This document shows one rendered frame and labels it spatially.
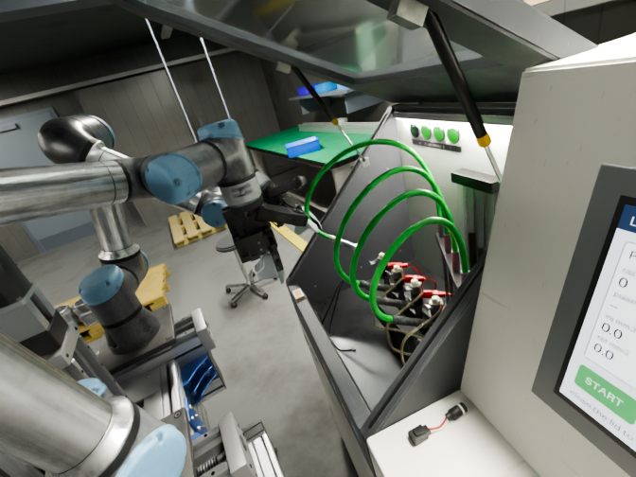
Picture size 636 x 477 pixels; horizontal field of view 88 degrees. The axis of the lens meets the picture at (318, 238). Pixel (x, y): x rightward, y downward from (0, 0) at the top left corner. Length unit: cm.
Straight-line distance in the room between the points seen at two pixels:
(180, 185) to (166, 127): 563
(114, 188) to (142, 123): 554
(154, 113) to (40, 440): 583
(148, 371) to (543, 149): 113
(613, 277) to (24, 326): 95
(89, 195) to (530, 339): 71
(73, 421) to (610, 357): 63
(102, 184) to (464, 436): 75
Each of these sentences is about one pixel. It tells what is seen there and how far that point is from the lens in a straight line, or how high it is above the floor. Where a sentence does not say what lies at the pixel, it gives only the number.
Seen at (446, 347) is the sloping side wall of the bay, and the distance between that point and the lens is 70.
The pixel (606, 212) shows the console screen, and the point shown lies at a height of 140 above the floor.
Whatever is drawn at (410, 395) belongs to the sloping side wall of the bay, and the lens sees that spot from 73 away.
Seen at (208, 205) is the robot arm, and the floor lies 138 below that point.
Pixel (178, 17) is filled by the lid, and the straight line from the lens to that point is 105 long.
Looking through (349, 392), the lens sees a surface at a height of 95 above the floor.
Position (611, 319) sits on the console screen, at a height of 128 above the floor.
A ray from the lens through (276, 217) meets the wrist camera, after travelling 68.
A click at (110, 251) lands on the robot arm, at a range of 119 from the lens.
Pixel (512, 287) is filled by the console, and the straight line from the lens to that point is 61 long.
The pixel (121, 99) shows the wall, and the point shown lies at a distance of 617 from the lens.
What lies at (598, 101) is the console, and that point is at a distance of 51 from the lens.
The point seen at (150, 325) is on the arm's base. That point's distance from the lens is 115.
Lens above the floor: 162
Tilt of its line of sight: 26 degrees down
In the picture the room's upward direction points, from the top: 16 degrees counter-clockwise
